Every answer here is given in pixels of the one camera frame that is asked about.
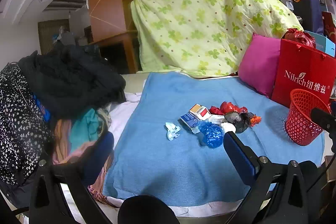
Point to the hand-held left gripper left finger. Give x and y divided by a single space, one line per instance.
101 148

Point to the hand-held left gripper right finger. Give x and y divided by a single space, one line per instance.
239 158

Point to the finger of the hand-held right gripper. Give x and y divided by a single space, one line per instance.
323 117

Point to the red plastic mesh basket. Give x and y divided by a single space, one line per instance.
299 124

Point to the white paper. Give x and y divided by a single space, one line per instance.
228 127

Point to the blue plastic bag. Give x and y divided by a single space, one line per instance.
210 134

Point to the black plastic bag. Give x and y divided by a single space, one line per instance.
236 119

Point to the orange wrapper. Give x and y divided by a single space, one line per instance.
256 120

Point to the white medicine box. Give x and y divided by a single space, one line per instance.
216 119

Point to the red and gold carton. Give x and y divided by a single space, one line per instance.
199 111

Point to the blue medicine box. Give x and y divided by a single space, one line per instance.
187 119

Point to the pale blue wrapper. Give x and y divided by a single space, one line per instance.
172 130

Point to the teal cloth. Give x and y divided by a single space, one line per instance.
84 127

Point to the orange patterned scarf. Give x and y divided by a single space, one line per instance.
64 150

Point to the pale pink bedsheet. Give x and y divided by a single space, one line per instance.
123 113

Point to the red paper shopping bag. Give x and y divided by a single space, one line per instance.
296 61

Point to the blue blanket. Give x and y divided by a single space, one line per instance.
162 161

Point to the blue cloth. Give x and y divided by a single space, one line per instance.
43 108

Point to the black clothing pile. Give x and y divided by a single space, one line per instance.
73 82

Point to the light blue cardboard box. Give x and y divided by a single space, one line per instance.
324 43

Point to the magenta pillow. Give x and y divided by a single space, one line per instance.
258 66

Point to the knotted red plastic bag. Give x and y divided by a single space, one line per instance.
299 36

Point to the black white-flecked cloth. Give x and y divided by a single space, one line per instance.
15 121

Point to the tall red gift box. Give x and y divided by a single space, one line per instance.
329 24

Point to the wooden lattice door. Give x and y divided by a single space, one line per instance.
50 35

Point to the green floral quilt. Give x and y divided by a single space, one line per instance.
197 16

